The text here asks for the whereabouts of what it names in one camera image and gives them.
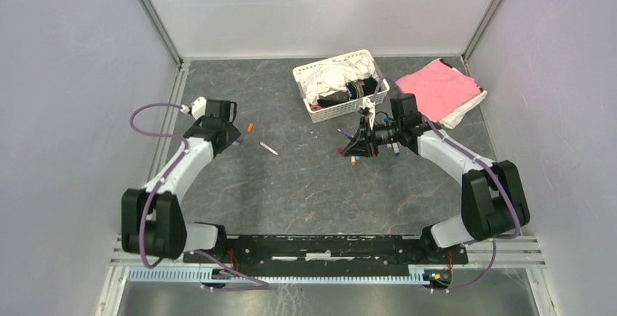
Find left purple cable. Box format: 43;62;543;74
129;103;271;293

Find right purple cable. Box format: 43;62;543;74
371;76;522;293

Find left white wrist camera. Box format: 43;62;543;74
180;97;207;120

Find white cloth in basket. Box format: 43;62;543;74
300;55;377;105

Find pink folded cloth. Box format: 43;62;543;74
396;58;453;123

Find black cloth in basket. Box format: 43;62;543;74
317;77;378;108

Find white cloth under pink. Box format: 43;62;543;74
439;67;487;129

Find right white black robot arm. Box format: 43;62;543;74
343;94;530;264

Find white pen blue ends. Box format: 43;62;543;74
384;117;400;157

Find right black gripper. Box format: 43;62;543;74
343;116;403;158

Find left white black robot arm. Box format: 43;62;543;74
121;97;241;268

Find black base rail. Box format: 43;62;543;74
208;234;469;277

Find white plastic basket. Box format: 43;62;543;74
292;50;390;123

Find purple cable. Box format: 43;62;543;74
371;76;522;293
129;103;271;293

